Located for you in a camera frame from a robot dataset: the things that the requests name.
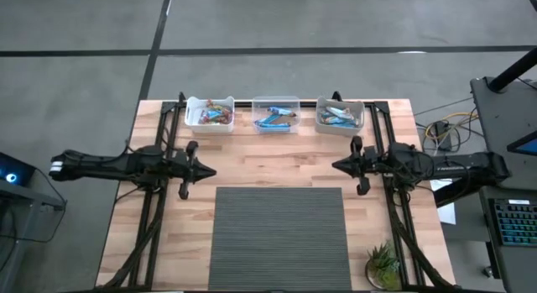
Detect computer tower with blue light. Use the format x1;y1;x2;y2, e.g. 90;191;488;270
0;152;37;188

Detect dark grey keyboard desk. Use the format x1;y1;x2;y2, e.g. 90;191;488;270
477;186;537;293

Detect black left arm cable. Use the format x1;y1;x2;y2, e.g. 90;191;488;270
112;137;177;201

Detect black support bar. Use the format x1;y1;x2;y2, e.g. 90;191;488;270
434;175;497;209

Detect clear plastic storage bin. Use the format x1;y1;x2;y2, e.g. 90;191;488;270
251;95;302;135

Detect grey woven mat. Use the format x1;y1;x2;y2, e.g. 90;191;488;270
208;186;352;291

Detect tablet with blue screen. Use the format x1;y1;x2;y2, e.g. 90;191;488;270
506;131;537;157

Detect black pole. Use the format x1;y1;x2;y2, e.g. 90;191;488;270
488;46;537;94

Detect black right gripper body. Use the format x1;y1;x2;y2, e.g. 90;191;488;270
350;135;381;196

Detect white paper sheet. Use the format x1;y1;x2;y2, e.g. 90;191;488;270
430;177;457;226

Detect potted succulent plant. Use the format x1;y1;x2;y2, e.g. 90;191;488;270
363;240;403;291

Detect dark grey equipment cart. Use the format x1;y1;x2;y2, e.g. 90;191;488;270
0;181;68;293

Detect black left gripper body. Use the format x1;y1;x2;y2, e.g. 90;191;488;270
172;152;201;201

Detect black aluminium frame rail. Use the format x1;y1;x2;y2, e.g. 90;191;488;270
161;90;391;110

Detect black power adapter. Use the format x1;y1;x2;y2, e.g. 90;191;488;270
431;120;453;152

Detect yellow cable bundle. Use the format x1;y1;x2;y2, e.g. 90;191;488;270
423;111;480;139

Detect backlit computer keyboard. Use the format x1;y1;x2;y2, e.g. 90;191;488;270
493;197;537;249

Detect dark grey operator desk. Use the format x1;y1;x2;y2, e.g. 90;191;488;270
469;76;537;191

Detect white storage bin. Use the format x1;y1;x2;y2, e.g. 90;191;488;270
184;95;236;134

